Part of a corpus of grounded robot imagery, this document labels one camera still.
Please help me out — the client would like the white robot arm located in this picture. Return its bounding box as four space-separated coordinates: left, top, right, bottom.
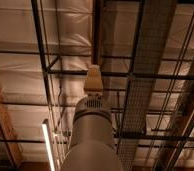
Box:
60 65 123 171

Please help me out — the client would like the fluorescent tube light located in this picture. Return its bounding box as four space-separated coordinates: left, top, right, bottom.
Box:
41 119 56 171

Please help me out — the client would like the wooden ceiling beam right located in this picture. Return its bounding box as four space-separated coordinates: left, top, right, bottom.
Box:
153 62 194 171

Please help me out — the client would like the wooden ceiling beam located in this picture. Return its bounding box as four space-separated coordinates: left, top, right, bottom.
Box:
153 62 194 171
0 87 22 168

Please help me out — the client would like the black steel truss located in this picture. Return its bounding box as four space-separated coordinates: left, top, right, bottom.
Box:
31 0 61 134

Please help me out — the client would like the wooden ceiling beam left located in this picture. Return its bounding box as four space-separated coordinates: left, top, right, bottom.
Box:
0 87 22 168

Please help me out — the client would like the wire mesh cable tray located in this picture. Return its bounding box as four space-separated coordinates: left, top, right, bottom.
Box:
117 0 177 171

